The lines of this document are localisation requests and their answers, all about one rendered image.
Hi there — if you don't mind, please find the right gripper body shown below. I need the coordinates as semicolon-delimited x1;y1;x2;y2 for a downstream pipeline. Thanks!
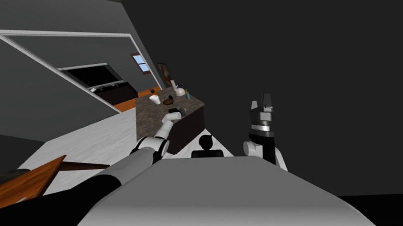
247;104;276;127

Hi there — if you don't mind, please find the white mug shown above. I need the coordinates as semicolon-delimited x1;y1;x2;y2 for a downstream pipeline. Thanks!
148;93;162;107

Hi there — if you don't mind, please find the brown framed wall picture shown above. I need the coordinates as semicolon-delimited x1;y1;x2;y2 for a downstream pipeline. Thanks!
156;61;175;90

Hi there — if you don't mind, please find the black cabinet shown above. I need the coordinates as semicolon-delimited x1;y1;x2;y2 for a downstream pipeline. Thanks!
58;57;140;114

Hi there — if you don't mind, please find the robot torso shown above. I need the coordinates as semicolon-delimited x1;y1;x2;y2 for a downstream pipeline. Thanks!
17;109;380;226

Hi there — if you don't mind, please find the brown framed window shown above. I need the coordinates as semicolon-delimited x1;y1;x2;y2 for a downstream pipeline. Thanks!
129;50;152;77

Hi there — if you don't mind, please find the brown wooden table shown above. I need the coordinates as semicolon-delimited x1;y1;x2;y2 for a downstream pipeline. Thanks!
0;148;117;218

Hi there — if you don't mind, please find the dark table with marbled top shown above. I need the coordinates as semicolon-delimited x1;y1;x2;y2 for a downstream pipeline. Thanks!
129;83;213;161

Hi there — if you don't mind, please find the white teapot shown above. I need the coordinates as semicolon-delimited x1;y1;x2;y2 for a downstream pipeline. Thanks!
169;77;187;98

